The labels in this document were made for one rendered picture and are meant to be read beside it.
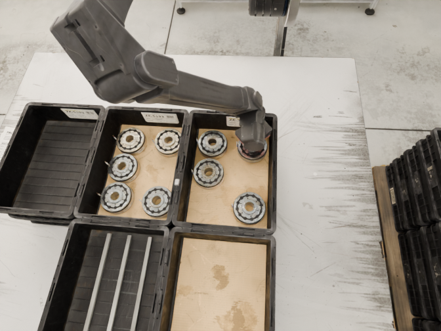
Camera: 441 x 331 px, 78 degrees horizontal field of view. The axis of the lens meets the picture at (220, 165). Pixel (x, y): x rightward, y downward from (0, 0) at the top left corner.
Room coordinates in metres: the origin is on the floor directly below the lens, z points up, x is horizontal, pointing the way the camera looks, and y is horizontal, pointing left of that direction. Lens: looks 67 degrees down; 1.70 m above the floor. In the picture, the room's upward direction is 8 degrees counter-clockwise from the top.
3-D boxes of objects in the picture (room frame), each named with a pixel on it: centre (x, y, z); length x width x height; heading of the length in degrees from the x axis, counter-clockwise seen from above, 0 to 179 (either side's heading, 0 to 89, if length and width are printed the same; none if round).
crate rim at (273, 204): (0.33, -0.02, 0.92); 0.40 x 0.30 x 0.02; 168
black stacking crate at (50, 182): (0.46, 0.56, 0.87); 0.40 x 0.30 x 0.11; 168
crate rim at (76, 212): (0.39, 0.27, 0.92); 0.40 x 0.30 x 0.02; 168
